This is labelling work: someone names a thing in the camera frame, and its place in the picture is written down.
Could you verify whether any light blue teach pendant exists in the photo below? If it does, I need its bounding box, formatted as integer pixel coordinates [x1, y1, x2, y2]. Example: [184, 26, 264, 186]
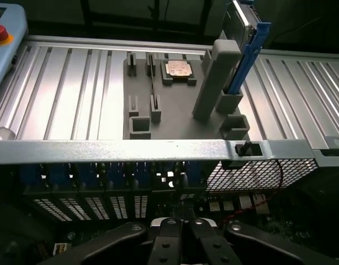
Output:
[0, 4, 29, 97]

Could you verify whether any silver CPU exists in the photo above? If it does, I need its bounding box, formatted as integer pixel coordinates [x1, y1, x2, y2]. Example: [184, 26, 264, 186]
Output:
[165, 59, 194, 80]

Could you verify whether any gray parts rack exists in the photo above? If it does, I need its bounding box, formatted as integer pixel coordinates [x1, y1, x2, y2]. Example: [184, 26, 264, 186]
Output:
[122, 38, 251, 141]

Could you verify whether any thin red wire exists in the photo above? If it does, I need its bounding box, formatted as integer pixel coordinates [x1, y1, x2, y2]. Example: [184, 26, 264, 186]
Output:
[221, 159, 284, 222]

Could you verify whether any hard disk in blue caddy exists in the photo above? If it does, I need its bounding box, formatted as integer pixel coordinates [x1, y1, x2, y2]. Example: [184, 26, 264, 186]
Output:
[220, 0, 273, 97]

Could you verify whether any open PC case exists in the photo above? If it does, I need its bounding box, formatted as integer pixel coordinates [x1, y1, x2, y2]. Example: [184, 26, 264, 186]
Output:
[0, 137, 339, 265]

